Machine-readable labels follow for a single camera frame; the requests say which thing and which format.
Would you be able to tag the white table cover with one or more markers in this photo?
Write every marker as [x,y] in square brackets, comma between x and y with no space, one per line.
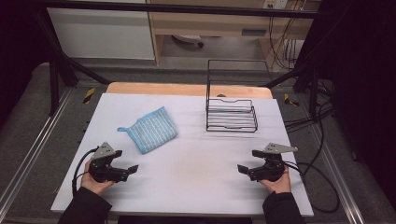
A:
[193,174]

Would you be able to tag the wall power socket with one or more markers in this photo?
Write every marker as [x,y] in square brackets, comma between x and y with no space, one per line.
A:
[275,3]

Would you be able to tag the white cabinet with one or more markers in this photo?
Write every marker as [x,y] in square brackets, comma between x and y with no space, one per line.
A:
[99,31]

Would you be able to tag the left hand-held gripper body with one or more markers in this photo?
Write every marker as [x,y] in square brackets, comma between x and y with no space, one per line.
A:
[102,172]

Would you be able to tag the person's left hand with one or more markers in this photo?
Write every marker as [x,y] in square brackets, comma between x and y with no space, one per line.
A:
[93,186]

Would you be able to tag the black curtain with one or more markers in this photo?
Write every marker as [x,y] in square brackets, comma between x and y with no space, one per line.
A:
[18,46]
[364,77]

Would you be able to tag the aluminium floor rail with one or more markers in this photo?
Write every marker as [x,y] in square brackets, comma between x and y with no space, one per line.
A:
[37,143]
[337,174]

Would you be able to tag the yellow black tape marker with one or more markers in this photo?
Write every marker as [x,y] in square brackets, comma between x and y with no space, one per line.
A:
[290,100]
[89,95]

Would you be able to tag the person's right hand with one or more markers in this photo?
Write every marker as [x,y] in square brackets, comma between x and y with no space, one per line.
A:
[280,186]

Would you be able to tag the black metal frame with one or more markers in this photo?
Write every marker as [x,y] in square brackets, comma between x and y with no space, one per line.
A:
[155,7]

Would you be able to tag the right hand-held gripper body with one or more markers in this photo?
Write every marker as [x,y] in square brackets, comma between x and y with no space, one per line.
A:
[271,171]

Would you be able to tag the blue striped cloth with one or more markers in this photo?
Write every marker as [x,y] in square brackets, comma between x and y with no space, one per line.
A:
[152,130]

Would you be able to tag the wooden desk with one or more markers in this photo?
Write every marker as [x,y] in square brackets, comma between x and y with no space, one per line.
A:
[211,26]

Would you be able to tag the wooden table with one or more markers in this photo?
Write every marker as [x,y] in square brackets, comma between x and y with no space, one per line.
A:
[174,89]

